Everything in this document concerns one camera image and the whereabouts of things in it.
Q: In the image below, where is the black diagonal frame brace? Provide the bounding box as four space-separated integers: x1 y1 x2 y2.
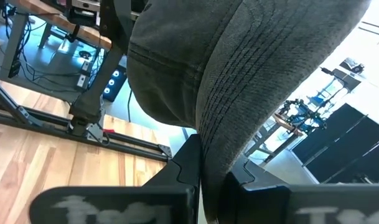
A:
0 77 45 127

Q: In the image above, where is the wooden background desk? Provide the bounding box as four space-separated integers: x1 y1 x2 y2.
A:
8 0 114 50

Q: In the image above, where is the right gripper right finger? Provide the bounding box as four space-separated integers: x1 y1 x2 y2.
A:
218 155 379 224

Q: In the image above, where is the black frame post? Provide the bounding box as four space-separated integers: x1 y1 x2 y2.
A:
68 0 146 139

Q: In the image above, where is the black aluminium frame rail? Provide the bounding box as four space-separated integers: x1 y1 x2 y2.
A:
0 99 173 162

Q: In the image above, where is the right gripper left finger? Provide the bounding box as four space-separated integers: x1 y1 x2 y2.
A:
29 133 202 224

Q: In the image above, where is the black partition panel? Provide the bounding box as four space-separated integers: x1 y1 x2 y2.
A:
291 103 379 184

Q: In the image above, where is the grey cotton baseball cap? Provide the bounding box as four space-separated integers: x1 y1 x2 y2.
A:
126 0 372 224

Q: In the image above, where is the grey desk leg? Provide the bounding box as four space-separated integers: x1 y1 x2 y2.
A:
0 14 30 80

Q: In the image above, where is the computer with blue fans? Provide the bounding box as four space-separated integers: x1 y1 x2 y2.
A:
101 63 128 103

